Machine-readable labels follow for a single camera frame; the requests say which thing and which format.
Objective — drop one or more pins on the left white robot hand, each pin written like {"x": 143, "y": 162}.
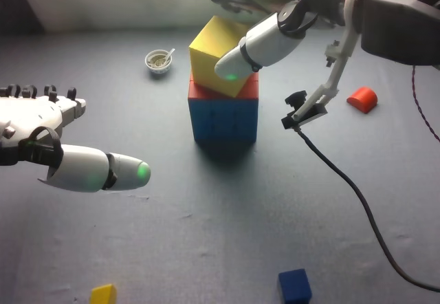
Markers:
{"x": 34, "y": 115}

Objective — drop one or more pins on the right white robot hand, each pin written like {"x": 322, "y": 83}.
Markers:
{"x": 268, "y": 46}

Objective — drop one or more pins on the large yellow cube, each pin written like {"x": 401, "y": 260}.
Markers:
{"x": 206, "y": 66}

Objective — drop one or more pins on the Rubik's cube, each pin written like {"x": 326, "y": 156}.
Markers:
{"x": 223, "y": 121}

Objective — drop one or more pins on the red half-cylinder block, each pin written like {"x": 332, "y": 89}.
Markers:
{"x": 362, "y": 99}

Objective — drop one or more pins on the small yellow cube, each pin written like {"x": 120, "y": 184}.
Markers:
{"x": 103, "y": 294}

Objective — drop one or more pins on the small blue cube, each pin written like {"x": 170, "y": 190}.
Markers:
{"x": 294, "y": 285}

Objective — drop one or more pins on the small white toy spoon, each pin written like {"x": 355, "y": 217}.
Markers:
{"x": 168, "y": 55}

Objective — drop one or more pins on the small white toy bowl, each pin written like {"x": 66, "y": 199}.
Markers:
{"x": 154, "y": 68}

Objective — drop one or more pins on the grey table cloth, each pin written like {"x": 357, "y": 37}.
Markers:
{"x": 172, "y": 242}

